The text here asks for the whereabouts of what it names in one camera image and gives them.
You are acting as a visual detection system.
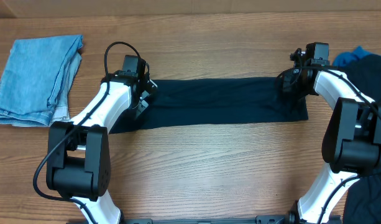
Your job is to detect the dark navy t-shirt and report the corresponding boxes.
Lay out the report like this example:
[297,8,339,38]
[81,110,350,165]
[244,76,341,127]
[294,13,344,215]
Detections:
[111,77,308,134]

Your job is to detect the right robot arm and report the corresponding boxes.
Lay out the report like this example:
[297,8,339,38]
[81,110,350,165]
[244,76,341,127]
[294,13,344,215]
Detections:
[277,42,381,223]

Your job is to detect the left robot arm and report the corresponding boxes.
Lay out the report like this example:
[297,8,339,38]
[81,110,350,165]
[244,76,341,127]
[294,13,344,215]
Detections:
[46,55,157,223]

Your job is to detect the blue garment under pile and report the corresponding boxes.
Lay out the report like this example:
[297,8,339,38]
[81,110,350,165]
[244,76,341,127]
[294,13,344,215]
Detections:
[333,46,372,67]

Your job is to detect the folded light blue jeans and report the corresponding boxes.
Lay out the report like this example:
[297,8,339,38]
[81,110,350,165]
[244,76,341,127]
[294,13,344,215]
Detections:
[0,35,83,127]

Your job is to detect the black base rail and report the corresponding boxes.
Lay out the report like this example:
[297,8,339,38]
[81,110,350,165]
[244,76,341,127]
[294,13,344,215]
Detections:
[124,215,285,224]

